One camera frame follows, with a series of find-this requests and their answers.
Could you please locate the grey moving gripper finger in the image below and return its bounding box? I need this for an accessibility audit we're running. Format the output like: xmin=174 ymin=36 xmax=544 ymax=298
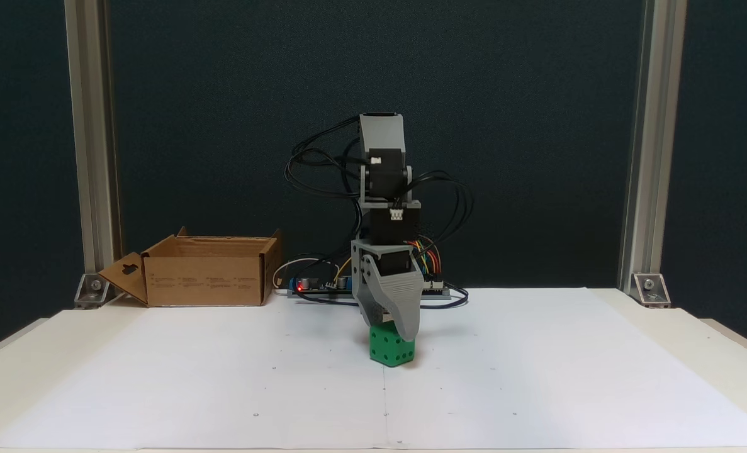
xmin=356 ymin=294 xmax=388 ymax=327

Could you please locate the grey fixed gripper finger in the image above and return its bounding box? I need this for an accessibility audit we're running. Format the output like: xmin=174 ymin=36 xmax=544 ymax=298
xmin=373 ymin=272 xmax=424 ymax=344

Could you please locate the green die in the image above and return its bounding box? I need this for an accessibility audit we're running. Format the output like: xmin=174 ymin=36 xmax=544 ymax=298
xmin=369 ymin=323 xmax=416 ymax=367

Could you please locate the blue circuit board with capacitors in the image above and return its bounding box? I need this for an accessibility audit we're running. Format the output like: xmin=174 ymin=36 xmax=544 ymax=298
xmin=288 ymin=274 xmax=355 ymax=295

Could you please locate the grey board mounting plate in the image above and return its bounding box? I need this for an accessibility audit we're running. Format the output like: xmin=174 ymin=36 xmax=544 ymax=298
xmin=287 ymin=286 xmax=452 ymax=301

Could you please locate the brown cardboard box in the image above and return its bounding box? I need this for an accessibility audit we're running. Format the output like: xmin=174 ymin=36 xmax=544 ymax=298
xmin=98 ymin=226 xmax=284 ymax=308

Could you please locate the coloured jumper wire bundle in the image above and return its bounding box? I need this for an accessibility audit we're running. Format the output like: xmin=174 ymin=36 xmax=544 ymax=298
xmin=411 ymin=236 xmax=442 ymax=277

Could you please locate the thick black power cable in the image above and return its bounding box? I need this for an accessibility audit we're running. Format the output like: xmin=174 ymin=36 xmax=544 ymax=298
xmin=295 ymin=282 xmax=469 ymax=310

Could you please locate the white cable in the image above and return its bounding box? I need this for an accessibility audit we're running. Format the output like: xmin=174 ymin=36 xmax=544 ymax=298
xmin=273 ymin=257 xmax=325 ymax=289

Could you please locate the black motor cable bundle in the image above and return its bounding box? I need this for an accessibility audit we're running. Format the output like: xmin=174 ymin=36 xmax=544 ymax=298
xmin=405 ymin=169 xmax=475 ymax=252
xmin=284 ymin=116 xmax=365 ymax=203

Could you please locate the metal corner bracket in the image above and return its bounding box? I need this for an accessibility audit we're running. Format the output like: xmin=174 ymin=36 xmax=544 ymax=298
xmin=632 ymin=272 xmax=671 ymax=308
xmin=74 ymin=272 xmax=111 ymax=309

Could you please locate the aluminium frame post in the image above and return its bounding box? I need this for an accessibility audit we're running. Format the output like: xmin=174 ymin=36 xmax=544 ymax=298
xmin=65 ymin=0 xmax=123 ymax=279
xmin=619 ymin=0 xmax=688 ymax=291

